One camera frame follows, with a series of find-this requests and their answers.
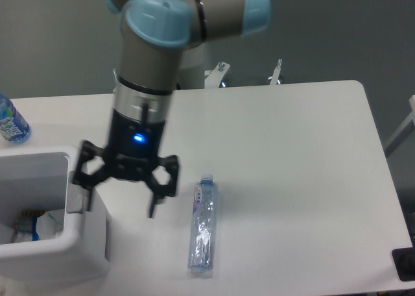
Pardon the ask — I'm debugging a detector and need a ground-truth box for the white plastic wrapper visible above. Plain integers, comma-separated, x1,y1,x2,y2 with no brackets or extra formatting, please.
36,209,65,240

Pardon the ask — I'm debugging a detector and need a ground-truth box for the clear plastic bottle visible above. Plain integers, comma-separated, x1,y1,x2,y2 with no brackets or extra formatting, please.
187,174,219,277

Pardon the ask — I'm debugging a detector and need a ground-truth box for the white metal frame at right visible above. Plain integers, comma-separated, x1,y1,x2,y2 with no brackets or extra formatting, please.
384,95,414,158

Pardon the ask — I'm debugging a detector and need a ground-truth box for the blue labelled drink bottle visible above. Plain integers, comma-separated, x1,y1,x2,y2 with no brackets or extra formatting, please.
1,94,31,145

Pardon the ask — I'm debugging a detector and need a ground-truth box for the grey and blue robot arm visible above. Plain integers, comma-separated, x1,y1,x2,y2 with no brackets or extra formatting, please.
66,0,271,213

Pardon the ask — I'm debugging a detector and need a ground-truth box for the white metal base frame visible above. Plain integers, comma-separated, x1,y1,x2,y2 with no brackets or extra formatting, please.
112,58,283,93

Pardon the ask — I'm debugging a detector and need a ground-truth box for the blue yellow snack packet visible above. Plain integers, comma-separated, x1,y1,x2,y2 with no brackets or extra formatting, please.
15,210,45,243

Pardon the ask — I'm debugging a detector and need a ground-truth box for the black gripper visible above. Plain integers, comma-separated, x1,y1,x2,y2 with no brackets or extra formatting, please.
71,110,180,218

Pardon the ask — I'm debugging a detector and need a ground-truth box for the black clamp at table edge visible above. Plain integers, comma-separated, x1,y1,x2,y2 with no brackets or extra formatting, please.
392,247,414,282

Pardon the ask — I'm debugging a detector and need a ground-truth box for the white plastic trash can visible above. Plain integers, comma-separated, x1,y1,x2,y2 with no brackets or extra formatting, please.
1,146,111,282

